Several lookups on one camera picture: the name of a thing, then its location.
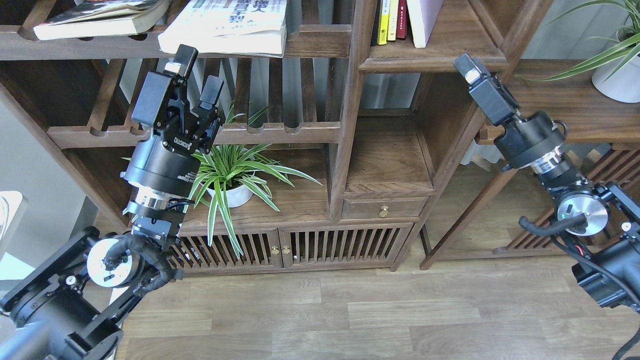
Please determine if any small white purple book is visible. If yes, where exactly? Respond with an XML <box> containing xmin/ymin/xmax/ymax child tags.
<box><xmin>407</xmin><ymin>0</ymin><xmax>444</xmax><ymax>49</ymax></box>

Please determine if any red book spine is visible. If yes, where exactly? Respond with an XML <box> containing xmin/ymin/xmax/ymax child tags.
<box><xmin>395</xmin><ymin>0</ymin><xmax>409</xmax><ymax>40</ymax></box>

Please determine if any large white book blue text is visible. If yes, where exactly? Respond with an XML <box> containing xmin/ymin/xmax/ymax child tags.
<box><xmin>157</xmin><ymin>0</ymin><xmax>288</xmax><ymax>59</ymax></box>

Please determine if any yellow book spine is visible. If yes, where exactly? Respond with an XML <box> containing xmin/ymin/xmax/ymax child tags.
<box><xmin>375</xmin><ymin>0</ymin><xmax>391</xmax><ymax>46</ymax></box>

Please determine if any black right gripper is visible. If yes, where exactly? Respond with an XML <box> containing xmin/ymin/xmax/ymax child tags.
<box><xmin>454</xmin><ymin>53</ymin><xmax>566</xmax><ymax>169</ymax></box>

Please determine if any tan paperback book top left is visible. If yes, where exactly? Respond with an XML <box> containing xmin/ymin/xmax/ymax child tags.
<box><xmin>33</xmin><ymin>0</ymin><xmax>170</xmax><ymax>41</ymax></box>

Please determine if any dark wooden bookshelf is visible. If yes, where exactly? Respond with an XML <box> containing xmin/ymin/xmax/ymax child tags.
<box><xmin>0</xmin><ymin>0</ymin><xmax>553</xmax><ymax>283</ymax></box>

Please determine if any potted plant on side shelf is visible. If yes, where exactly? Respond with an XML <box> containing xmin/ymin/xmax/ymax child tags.
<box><xmin>525</xmin><ymin>0</ymin><xmax>640</xmax><ymax>103</ymax></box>

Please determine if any spider plant in white pot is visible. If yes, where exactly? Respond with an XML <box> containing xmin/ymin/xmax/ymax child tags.
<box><xmin>121</xmin><ymin>102</ymin><xmax>324</xmax><ymax>258</ymax></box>

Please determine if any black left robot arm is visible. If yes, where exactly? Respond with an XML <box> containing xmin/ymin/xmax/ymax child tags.
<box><xmin>1</xmin><ymin>44</ymin><xmax>224</xmax><ymax>360</ymax></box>

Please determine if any brass drawer knob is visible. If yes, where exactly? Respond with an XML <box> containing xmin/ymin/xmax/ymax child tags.
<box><xmin>379</xmin><ymin>205</ymin><xmax>389</xmax><ymax>218</ymax></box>

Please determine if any white object at left edge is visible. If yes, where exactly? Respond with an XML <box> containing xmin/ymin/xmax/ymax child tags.
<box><xmin>0</xmin><ymin>190</ymin><xmax>28</xmax><ymax>258</ymax></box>

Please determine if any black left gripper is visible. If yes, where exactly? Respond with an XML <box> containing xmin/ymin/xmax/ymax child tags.
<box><xmin>121</xmin><ymin>44</ymin><xmax>224</xmax><ymax>198</ymax></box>

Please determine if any wooden side shelf unit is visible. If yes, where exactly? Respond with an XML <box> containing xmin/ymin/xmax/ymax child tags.
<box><xmin>419</xmin><ymin>59</ymin><xmax>640</xmax><ymax>271</ymax></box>

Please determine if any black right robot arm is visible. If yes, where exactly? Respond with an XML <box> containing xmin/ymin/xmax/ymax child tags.
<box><xmin>454</xmin><ymin>53</ymin><xmax>640</xmax><ymax>312</ymax></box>

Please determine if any cream book spine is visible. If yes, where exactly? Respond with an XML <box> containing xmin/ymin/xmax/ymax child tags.
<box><xmin>387</xmin><ymin>0</ymin><xmax>399</xmax><ymax>42</ymax></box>

